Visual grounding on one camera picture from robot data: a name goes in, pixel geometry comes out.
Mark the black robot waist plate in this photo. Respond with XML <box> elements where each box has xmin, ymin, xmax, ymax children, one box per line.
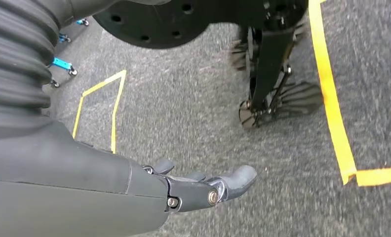
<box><xmin>92</xmin><ymin>0</ymin><xmax>243</xmax><ymax>50</ymax></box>

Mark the yellow floor tape square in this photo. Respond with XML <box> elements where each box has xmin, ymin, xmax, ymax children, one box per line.
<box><xmin>72</xmin><ymin>69</ymin><xmax>127</xmax><ymax>155</ymax></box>
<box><xmin>308</xmin><ymin>0</ymin><xmax>391</xmax><ymax>187</ymax></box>

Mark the black robot right foot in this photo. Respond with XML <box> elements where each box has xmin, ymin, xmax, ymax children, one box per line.
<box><xmin>238</xmin><ymin>81</ymin><xmax>324</xmax><ymax>129</ymax></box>

